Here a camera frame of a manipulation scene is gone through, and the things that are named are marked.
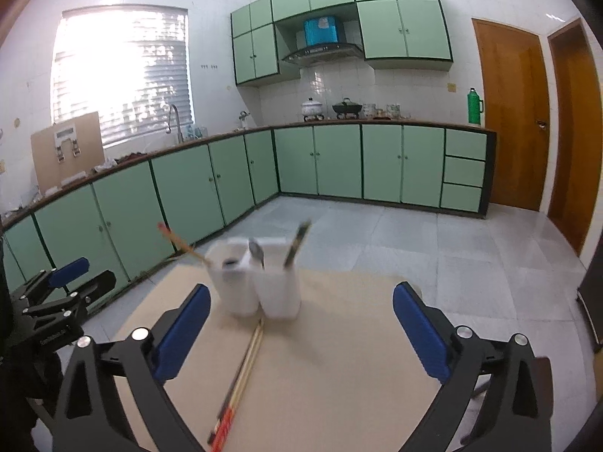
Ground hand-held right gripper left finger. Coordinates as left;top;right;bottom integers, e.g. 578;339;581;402
52;284;213;452

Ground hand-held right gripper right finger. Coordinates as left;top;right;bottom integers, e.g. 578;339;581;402
392;281;553;452

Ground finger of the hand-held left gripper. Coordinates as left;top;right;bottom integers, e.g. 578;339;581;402
23;270;117;321
12;257;90;302

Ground chopsticks with red ends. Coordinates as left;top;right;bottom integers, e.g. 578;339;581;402
207;322;260;443

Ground white double utensil holder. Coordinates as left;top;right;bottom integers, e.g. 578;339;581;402
206;238;302;319

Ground dark chopstick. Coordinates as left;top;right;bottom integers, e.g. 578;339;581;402
284;219;312;267

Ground cardboard board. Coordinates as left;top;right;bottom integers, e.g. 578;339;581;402
31;111;105;194

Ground white device on cardboard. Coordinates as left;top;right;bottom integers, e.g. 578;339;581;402
54;126;82;163

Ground green lower kitchen cabinets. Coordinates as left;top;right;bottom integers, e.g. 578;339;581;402
0;121;497;321

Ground dark side cabinet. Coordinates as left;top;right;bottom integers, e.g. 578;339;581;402
575;245;603;354

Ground metal kitchen faucet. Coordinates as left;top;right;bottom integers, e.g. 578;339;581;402
166;104;184;144

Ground white window blind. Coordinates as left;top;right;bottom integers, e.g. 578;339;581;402
51;5;195;148

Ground green thermos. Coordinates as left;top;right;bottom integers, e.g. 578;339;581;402
466;87;484;126

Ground wooden door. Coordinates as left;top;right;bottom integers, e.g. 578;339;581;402
472;17;551;212
546;17;603;257

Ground black wok with lid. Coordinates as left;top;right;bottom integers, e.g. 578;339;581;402
332;98;363;119

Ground white cooking pot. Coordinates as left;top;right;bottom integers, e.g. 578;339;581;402
300;97;325;121

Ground blue range hood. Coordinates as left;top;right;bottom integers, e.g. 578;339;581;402
281;42;364;67

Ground blue wrapped hood chimney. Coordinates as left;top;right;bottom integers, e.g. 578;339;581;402
303;15;341;47

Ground green upper wall cabinets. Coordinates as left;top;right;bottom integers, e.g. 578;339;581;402
230;0;454;88

